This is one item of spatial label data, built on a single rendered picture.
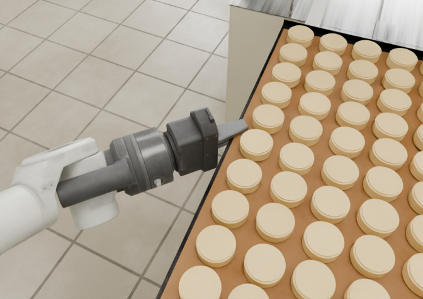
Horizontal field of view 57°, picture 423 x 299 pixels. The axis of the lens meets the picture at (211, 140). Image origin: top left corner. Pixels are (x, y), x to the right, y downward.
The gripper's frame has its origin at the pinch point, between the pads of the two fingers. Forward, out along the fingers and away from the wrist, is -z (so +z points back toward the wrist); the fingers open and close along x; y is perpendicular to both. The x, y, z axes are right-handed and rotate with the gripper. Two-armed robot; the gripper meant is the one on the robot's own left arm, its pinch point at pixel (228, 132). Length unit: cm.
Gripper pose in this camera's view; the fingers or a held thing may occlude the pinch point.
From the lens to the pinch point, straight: 62.1
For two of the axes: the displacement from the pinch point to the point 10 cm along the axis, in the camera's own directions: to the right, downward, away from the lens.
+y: -4.0, -7.2, 5.7
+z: -9.2, 3.1, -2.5
